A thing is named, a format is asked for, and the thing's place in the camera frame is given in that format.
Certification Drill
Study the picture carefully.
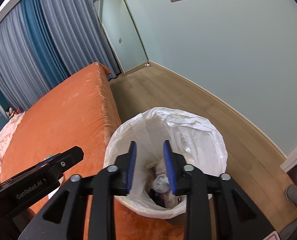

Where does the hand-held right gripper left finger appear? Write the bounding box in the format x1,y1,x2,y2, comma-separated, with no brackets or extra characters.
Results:
18,141,138,240

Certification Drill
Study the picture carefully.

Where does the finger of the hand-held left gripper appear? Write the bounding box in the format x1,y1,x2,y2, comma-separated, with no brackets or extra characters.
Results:
35,146,84,174

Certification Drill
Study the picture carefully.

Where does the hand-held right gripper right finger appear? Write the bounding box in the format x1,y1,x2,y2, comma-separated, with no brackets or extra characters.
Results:
163,140,276,240

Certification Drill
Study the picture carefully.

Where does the beige sheer tulle cloth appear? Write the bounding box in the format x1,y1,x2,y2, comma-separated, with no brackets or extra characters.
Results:
146,161,167,178

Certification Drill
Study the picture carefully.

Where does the white sock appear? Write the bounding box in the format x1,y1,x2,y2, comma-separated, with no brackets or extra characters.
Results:
151,174,169,194

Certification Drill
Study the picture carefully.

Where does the purple patterned pleated cloth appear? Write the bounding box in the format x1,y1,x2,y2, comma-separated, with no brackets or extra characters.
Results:
148,190,172,208

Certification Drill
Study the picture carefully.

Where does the white bin with plastic liner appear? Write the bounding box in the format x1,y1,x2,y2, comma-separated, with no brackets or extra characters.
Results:
104,107,229,220

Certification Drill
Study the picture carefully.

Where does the orange plush blanket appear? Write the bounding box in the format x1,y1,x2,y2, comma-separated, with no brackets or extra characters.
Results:
0,62,189,240

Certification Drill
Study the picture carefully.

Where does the pink floral quilt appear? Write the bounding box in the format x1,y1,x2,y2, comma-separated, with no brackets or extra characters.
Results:
0,112,25,178

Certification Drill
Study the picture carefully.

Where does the grey curtain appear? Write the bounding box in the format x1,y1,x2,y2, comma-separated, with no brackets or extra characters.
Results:
0,4,43,112
37,0,123,80

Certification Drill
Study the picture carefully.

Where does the blue curtain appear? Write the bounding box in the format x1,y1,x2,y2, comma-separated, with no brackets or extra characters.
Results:
19,0,69,89

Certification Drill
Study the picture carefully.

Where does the person's grey shoe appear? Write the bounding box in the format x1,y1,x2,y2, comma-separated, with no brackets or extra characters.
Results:
285,184,297,207

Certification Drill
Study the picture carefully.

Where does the standing floor mirror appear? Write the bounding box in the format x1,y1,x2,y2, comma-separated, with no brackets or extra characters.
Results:
93,0,149,75

